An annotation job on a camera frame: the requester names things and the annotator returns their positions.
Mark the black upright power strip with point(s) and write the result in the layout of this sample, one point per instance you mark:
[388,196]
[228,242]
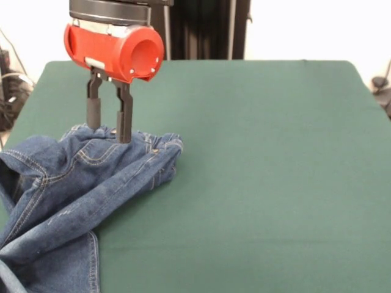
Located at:
[5,61]

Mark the dark green table cloth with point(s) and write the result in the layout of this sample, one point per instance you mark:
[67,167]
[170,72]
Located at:
[275,183]

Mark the blue denim jeans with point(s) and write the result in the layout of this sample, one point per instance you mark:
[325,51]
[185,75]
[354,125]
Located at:
[61,198]

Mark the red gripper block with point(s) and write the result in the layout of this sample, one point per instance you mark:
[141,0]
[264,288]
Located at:
[104,49]

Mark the black round plug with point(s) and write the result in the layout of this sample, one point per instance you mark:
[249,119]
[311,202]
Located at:
[378,81]

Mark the black metal column stand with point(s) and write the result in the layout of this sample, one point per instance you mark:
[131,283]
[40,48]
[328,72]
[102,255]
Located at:
[207,30]

